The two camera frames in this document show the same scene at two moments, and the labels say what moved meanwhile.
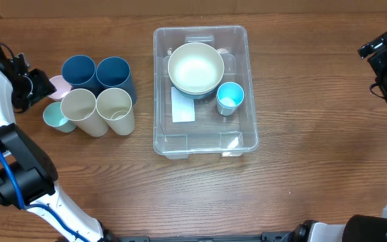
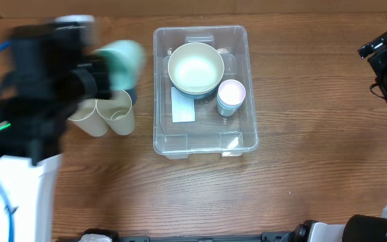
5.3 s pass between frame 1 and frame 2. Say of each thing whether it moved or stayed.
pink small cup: moved
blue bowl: stayed
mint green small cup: moved
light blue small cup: stayed
